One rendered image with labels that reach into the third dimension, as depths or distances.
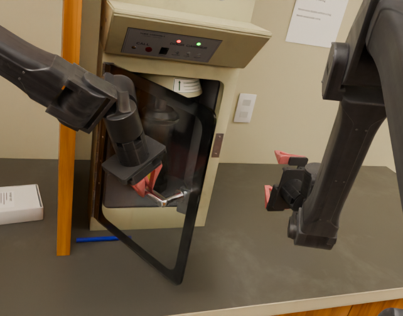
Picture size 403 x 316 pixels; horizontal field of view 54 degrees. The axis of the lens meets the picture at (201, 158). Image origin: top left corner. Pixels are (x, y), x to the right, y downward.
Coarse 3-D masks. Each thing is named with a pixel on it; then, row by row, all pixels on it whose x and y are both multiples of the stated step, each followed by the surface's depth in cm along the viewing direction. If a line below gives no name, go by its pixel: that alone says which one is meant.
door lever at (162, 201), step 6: (150, 192) 74; (156, 192) 74; (174, 192) 76; (180, 192) 75; (150, 198) 74; (156, 198) 73; (162, 198) 73; (168, 198) 73; (174, 198) 74; (180, 198) 76; (162, 204) 72
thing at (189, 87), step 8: (152, 80) 93; (160, 80) 93; (168, 80) 93; (176, 80) 93; (184, 80) 94; (192, 80) 95; (168, 88) 93; (176, 88) 93; (184, 88) 94; (192, 88) 95; (200, 88) 99; (192, 96) 96
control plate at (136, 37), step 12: (132, 36) 75; (144, 36) 76; (156, 36) 76; (168, 36) 76; (180, 36) 77; (192, 36) 77; (144, 48) 80; (156, 48) 80; (180, 48) 81; (192, 48) 81; (204, 48) 81; (216, 48) 82; (192, 60) 85; (204, 60) 86
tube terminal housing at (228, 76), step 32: (128, 0) 79; (160, 0) 81; (192, 0) 83; (128, 64) 85; (160, 64) 87; (192, 64) 89; (224, 96) 96; (96, 128) 92; (224, 128) 100; (96, 224) 102
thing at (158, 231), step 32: (160, 96) 73; (160, 128) 75; (192, 128) 70; (192, 160) 72; (128, 192) 87; (160, 192) 80; (192, 192) 73; (128, 224) 90; (160, 224) 82; (192, 224) 75; (160, 256) 84
